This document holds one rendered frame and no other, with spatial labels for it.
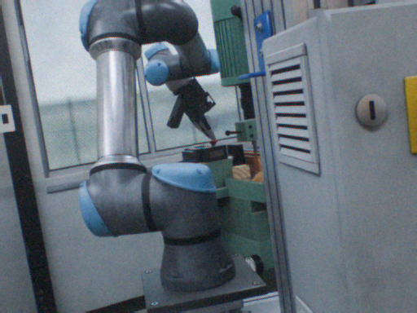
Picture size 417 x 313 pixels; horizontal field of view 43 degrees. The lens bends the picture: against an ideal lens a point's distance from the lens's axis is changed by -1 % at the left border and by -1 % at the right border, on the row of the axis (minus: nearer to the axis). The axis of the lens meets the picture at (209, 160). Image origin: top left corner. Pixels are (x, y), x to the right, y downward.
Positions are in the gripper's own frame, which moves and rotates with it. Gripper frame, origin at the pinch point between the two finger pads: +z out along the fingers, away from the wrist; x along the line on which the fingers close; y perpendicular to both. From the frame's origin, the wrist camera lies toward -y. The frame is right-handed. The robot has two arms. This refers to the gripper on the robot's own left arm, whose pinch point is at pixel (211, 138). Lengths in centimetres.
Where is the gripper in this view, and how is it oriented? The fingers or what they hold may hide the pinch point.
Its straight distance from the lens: 174.9
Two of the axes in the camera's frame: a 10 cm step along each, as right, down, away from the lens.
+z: 5.6, 7.6, 3.2
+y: 6.9, -6.5, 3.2
